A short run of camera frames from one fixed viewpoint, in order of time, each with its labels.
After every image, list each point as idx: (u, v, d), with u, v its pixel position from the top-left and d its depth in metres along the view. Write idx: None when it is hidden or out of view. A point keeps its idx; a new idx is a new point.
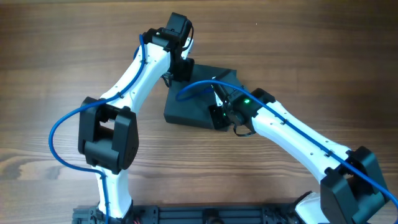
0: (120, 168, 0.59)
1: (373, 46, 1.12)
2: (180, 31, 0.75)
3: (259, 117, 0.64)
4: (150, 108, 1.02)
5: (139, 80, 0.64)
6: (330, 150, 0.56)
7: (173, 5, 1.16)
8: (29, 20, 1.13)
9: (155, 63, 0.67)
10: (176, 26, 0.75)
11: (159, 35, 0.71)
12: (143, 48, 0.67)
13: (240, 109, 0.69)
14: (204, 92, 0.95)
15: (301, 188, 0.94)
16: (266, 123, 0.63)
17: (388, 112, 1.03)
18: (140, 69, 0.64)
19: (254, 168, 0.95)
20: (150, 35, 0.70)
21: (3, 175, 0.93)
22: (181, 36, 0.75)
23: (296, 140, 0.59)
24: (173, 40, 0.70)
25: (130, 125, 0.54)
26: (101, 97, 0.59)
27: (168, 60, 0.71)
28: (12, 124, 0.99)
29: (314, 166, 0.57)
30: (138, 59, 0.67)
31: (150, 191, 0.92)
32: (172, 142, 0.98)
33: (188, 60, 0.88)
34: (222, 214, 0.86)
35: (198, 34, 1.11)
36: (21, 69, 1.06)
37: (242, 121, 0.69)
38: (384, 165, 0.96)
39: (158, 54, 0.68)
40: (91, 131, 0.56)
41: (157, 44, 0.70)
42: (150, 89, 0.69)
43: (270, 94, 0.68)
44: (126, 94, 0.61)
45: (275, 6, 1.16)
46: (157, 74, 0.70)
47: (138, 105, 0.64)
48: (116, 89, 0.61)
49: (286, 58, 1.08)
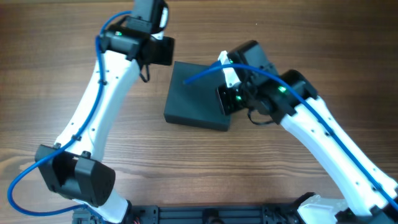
0: (96, 205, 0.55)
1: (373, 46, 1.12)
2: (148, 19, 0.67)
3: (300, 117, 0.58)
4: (150, 108, 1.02)
5: (98, 109, 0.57)
6: (380, 186, 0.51)
7: (173, 5, 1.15)
8: (29, 20, 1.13)
9: (117, 80, 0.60)
10: (143, 12, 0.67)
11: (119, 34, 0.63)
12: (99, 62, 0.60)
13: (269, 98, 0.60)
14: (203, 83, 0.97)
15: (301, 188, 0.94)
16: (306, 129, 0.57)
17: (388, 112, 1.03)
18: (99, 93, 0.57)
19: (254, 168, 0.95)
20: (107, 38, 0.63)
21: (3, 175, 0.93)
22: (150, 25, 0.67)
23: (342, 158, 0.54)
24: (137, 38, 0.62)
25: (92, 173, 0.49)
26: (56, 142, 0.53)
27: (135, 68, 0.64)
28: (12, 124, 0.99)
29: (354, 195, 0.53)
30: (96, 77, 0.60)
31: (150, 191, 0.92)
32: (172, 142, 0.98)
33: (165, 39, 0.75)
34: (222, 214, 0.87)
35: (198, 34, 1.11)
36: (21, 69, 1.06)
37: (270, 110, 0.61)
38: (384, 165, 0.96)
39: (120, 67, 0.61)
40: (53, 179, 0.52)
41: (117, 50, 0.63)
42: (115, 111, 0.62)
43: (311, 86, 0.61)
44: (83, 134, 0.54)
45: (275, 6, 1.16)
46: (122, 92, 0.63)
47: (102, 139, 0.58)
48: (73, 126, 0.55)
49: (285, 58, 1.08)
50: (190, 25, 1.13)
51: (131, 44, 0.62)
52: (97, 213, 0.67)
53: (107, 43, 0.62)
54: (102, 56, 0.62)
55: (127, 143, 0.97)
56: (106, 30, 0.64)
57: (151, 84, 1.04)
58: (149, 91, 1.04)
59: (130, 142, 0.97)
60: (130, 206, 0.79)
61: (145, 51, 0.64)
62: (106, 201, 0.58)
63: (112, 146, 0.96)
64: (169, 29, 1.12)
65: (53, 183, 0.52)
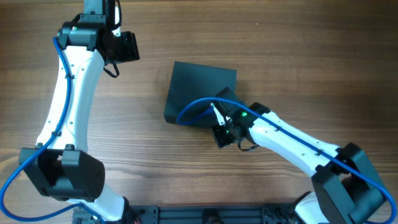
0: (91, 198, 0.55)
1: (373, 46, 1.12)
2: (101, 12, 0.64)
3: (254, 127, 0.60)
4: (149, 108, 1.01)
5: (71, 103, 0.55)
6: (319, 149, 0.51)
7: (173, 5, 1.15)
8: (29, 20, 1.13)
9: (83, 72, 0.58)
10: (96, 5, 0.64)
11: (75, 29, 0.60)
12: (61, 58, 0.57)
13: (239, 122, 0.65)
14: (203, 80, 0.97)
15: (301, 188, 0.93)
16: (260, 132, 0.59)
17: (388, 111, 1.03)
18: (68, 87, 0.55)
19: (254, 168, 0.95)
20: (64, 34, 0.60)
21: (3, 175, 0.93)
22: (104, 18, 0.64)
23: (290, 144, 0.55)
24: (95, 28, 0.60)
25: (80, 163, 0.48)
26: (38, 142, 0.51)
27: (99, 58, 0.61)
28: (12, 124, 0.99)
29: (305, 167, 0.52)
30: (63, 73, 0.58)
31: (150, 191, 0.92)
32: (172, 142, 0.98)
33: (124, 34, 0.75)
34: (222, 214, 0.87)
35: (198, 34, 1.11)
36: (21, 69, 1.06)
37: (242, 133, 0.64)
38: (384, 164, 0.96)
39: (83, 59, 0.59)
40: (43, 178, 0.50)
41: (78, 45, 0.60)
42: (91, 102, 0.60)
43: (265, 106, 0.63)
44: (62, 128, 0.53)
45: (275, 6, 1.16)
46: (93, 83, 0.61)
47: (85, 130, 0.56)
48: (50, 125, 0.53)
49: (285, 58, 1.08)
50: (191, 25, 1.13)
51: (89, 35, 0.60)
52: (95, 213, 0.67)
53: (66, 39, 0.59)
54: (63, 53, 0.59)
55: (127, 143, 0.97)
56: (61, 28, 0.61)
57: (151, 84, 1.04)
58: (148, 91, 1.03)
59: (130, 143, 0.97)
60: (128, 202, 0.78)
61: (104, 42, 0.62)
62: (98, 196, 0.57)
63: (113, 146, 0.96)
64: (169, 29, 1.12)
65: (44, 186, 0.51)
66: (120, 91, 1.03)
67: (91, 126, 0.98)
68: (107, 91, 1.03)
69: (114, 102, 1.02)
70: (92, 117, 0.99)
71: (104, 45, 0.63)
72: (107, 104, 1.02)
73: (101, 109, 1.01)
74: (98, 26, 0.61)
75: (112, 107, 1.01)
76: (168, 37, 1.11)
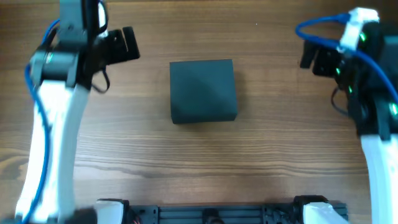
0: None
1: None
2: (81, 27, 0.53)
3: (392, 149, 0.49)
4: (150, 107, 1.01)
5: (51, 160, 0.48)
6: None
7: (173, 5, 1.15)
8: (29, 20, 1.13)
9: (63, 119, 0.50)
10: (73, 19, 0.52)
11: (49, 58, 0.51)
12: (37, 102, 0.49)
13: (374, 110, 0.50)
14: (202, 79, 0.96)
15: (301, 188, 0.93)
16: (387, 163, 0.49)
17: None
18: (47, 142, 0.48)
19: (254, 168, 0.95)
20: (35, 64, 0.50)
21: (3, 175, 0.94)
22: (85, 34, 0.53)
23: None
24: (75, 55, 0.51)
25: None
26: (18, 213, 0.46)
27: (81, 93, 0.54)
28: (12, 124, 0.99)
29: None
30: (40, 120, 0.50)
31: (150, 191, 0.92)
32: (172, 142, 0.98)
33: (111, 33, 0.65)
34: (222, 214, 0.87)
35: (199, 34, 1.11)
36: (22, 70, 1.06)
37: (365, 117, 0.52)
38: None
39: (61, 100, 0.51)
40: None
41: (54, 81, 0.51)
42: (73, 149, 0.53)
43: None
44: (45, 193, 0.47)
45: (275, 5, 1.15)
46: (74, 126, 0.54)
47: (69, 178, 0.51)
48: (29, 190, 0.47)
49: (285, 58, 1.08)
50: (191, 25, 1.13)
51: (67, 66, 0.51)
52: None
53: (40, 71, 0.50)
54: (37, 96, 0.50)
55: (127, 143, 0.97)
56: (35, 53, 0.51)
57: (151, 84, 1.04)
58: (149, 91, 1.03)
59: (130, 142, 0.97)
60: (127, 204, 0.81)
61: (84, 68, 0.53)
62: None
63: (112, 146, 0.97)
64: (170, 29, 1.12)
65: None
66: (120, 91, 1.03)
67: (90, 126, 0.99)
68: (107, 91, 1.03)
69: (114, 102, 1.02)
70: (92, 117, 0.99)
71: (87, 71, 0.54)
72: (107, 104, 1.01)
73: (101, 109, 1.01)
74: (78, 51, 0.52)
75: (112, 107, 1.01)
76: (168, 37, 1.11)
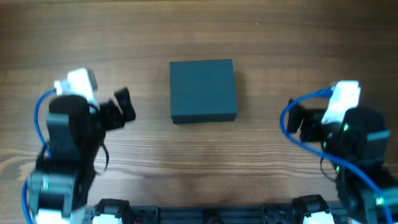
0: None
1: (373, 46, 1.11)
2: (72, 146, 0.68)
3: None
4: (150, 107, 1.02)
5: None
6: None
7: (173, 5, 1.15)
8: (29, 20, 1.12)
9: None
10: (64, 139, 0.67)
11: (45, 187, 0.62)
12: None
13: (360, 201, 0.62)
14: (202, 79, 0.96)
15: (301, 188, 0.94)
16: None
17: (387, 111, 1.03)
18: None
19: (254, 168, 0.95)
20: (34, 199, 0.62)
21: (3, 175, 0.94)
22: (79, 154, 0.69)
23: None
24: (72, 177, 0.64)
25: None
26: None
27: (75, 208, 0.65)
28: (12, 124, 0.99)
29: None
30: None
31: (150, 191, 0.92)
32: (172, 142, 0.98)
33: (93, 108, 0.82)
34: (222, 214, 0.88)
35: (199, 33, 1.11)
36: (21, 70, 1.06)
37: (354, 208, 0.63)
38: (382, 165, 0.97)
39: None
40: None
41: (49, 210, 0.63)
42: None
43: None
44: None
45: (275, 5, 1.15)
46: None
47: None
48: None
49: (285, 58, 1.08)
50: (192, 25, 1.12)
51: (64, 192, 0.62)
52: None
53: (36, 201, 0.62)
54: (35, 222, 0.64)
55: (127, 144, 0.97)
56: (31, 178, 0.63)
57: (151, 84, 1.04)
58: (149, 91, 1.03)
59: (129, 143, 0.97)
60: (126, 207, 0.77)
61: (80, 186, 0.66)
62: None
63: (112, 146, 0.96)
64: (170, 29, 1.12)
65: None
66: None
67: None
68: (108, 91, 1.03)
69: None
70: None
71: (85, 178, 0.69)
72: None
73: None
74: (74, 174, 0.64)
75: None
76: (168, 37, 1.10)
